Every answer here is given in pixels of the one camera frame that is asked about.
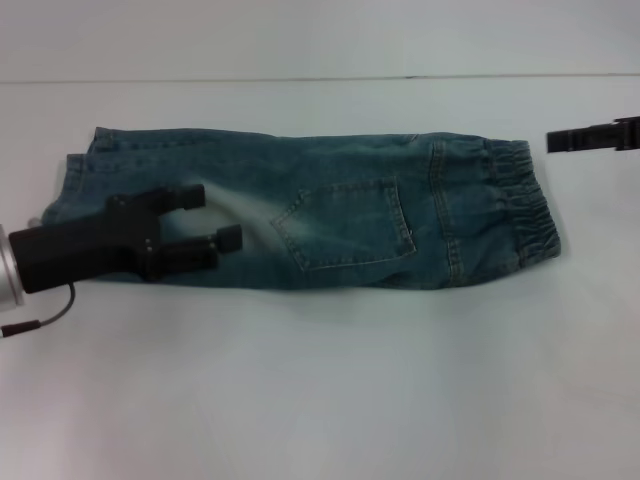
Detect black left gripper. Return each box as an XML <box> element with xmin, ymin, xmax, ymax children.
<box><xmin>9</xmin><ymin>183</ymin><xmax>245</xmax><ymax>295</ymax></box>

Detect blue faded denim shorts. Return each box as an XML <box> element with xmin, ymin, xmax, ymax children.
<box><xmin>39</xmin><ymin>125</ymin><xmax>565</xmax><ymax>292</ymax></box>

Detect grey left wrist cable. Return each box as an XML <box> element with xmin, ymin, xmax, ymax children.
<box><xmin>0</xmin><ymin>282</ymin><xmax>76</xmax><ymax>339</ymax></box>

